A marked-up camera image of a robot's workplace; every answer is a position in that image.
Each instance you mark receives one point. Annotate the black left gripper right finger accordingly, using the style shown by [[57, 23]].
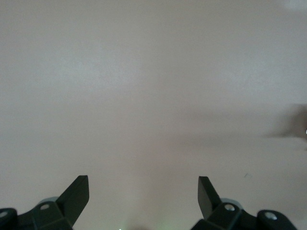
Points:
[[206, 198]]

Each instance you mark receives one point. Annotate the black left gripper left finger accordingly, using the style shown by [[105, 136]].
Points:
[[72, 198]]

